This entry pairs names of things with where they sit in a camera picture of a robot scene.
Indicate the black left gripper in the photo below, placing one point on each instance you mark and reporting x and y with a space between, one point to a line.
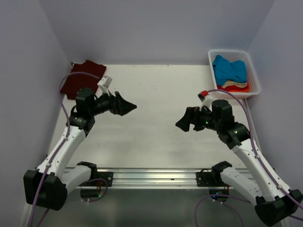
120 106

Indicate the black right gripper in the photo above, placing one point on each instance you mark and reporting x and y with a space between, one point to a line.
191 116

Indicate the dark red t shirt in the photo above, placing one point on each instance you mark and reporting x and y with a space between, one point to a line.
84 75

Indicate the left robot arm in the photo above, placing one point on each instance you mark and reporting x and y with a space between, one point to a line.
48 186

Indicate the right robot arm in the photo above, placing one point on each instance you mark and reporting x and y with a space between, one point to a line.
272 198

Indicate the cream t shirt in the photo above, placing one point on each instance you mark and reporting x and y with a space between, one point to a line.
230 83

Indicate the orange red t shirt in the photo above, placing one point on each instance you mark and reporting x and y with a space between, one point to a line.
234 88

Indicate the blue t shirt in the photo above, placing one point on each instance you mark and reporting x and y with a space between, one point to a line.
225 70

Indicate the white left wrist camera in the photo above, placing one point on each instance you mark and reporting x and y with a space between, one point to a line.
104 84

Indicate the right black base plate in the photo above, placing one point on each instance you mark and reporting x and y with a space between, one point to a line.
205 178

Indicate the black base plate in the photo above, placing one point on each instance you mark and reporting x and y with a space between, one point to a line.
107 176
205 178

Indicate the aluminium mounting rail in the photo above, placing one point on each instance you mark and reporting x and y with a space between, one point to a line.
154 178

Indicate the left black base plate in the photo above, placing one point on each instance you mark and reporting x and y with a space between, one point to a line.
107 176

